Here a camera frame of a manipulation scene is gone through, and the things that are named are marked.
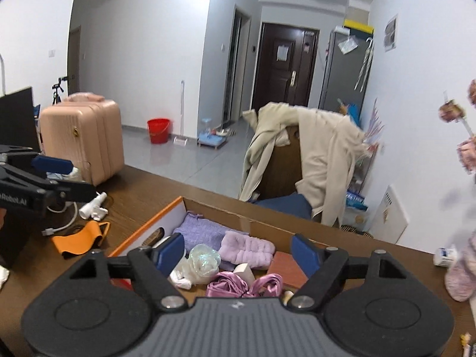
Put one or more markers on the brown chair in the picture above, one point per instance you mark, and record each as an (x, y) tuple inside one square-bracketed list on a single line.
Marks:
[(282, 171)]

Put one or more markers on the yellow box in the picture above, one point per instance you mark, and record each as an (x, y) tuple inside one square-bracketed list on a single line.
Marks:
[(359, 26)]

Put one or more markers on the red bucket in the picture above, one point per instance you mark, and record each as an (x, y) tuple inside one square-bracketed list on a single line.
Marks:
[(159, 131)]

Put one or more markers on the pet feeder stand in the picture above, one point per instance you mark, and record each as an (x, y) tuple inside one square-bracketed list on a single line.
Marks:
[(212, 137)]

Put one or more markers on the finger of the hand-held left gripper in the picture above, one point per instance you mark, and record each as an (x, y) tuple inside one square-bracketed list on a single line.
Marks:
[(74, 192), (52, 165)]

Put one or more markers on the white block sponge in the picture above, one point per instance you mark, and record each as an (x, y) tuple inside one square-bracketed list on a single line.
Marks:
[(243, 272)]

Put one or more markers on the small white bottle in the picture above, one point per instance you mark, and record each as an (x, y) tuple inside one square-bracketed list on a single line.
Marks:
[(445, 256)]

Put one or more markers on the beige jacket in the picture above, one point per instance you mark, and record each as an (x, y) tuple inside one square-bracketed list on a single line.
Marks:
[(327, 156)]

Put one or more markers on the dark brush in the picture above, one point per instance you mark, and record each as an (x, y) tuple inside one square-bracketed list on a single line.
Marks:
[(154, 236)]

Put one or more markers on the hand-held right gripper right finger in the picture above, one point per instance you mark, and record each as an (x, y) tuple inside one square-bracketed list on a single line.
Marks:
[(305, 254)]

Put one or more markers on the black tripod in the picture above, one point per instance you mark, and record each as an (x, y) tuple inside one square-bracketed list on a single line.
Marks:
[(57, 89)]

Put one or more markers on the dark brown door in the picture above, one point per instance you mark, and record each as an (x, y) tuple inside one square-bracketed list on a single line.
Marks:
[(284, 70)]

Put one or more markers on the pink suitcase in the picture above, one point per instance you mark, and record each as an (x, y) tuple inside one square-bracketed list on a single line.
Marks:
[(81, 137)]

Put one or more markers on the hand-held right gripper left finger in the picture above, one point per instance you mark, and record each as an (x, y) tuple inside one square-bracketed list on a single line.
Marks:
[(169, 254)]

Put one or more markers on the lilac fluffy cloth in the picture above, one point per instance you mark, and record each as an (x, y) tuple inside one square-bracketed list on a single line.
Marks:
[(247, 249)]

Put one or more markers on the small white device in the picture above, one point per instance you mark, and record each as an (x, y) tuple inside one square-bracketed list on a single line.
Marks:
[(91, 206)]

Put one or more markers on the purple satin scrunchie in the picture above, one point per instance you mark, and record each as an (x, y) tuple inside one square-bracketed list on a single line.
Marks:
[(230, 286)]

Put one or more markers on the pink fluffy cloth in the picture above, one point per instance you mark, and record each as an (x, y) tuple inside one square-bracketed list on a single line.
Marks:
[(463, 271)]

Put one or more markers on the grey refrigerator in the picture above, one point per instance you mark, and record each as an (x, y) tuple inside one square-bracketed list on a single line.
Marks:
[(344, 78)]

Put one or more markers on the lilac knitted cloth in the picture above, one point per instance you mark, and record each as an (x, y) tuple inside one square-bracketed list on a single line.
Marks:
[(200, 230)]

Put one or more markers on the red-brown scouring sponge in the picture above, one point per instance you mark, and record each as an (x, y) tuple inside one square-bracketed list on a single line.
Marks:
[(288, 269)]

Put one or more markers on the red cardboard box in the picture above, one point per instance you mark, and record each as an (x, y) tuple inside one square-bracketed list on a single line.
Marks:
[(227, 215)]

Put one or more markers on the iridescent clear plastic wrap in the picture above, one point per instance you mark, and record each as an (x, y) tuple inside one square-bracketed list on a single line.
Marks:
[(203, 262)]

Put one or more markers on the pink artificial flowers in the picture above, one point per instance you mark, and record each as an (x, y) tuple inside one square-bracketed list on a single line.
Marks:
[(465, 126)]

